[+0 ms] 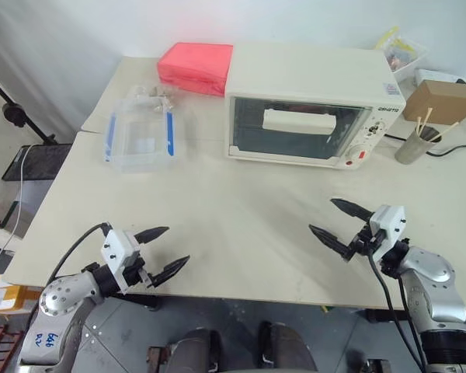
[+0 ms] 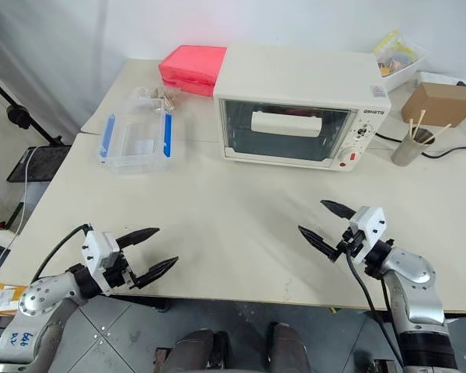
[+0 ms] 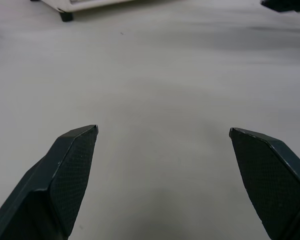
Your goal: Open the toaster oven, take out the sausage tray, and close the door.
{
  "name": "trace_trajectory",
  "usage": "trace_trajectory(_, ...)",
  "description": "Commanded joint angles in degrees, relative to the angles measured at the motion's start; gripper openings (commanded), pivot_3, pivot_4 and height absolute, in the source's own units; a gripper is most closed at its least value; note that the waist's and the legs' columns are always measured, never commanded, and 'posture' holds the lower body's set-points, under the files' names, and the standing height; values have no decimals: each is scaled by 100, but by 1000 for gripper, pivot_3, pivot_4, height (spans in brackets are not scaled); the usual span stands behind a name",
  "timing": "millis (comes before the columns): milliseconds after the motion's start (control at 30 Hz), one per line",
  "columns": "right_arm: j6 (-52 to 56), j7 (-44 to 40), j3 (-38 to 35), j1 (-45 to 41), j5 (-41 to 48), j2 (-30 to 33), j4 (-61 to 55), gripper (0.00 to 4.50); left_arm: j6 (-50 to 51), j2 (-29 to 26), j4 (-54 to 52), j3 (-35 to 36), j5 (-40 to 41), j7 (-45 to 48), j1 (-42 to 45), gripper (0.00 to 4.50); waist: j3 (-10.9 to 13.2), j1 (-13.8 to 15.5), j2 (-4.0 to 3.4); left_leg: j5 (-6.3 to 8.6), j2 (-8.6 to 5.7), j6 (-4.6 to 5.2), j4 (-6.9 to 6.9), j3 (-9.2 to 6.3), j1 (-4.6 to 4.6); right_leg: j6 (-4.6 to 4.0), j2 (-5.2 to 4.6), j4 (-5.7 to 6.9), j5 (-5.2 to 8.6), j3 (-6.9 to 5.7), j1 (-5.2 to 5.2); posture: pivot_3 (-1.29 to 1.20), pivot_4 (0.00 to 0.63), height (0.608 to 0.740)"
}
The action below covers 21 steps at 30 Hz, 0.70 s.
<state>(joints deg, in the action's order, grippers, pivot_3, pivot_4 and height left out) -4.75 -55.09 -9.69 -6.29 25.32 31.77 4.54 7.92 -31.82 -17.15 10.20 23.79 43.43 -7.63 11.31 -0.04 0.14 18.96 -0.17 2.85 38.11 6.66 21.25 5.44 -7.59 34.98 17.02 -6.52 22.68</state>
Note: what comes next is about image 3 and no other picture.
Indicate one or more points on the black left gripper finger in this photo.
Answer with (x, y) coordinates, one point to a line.
(52, 185)
(270, 180)

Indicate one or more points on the white appliance with black feet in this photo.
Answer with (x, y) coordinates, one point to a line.
(95, 5)

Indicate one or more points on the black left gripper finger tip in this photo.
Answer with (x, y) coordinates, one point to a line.
(285, 4)

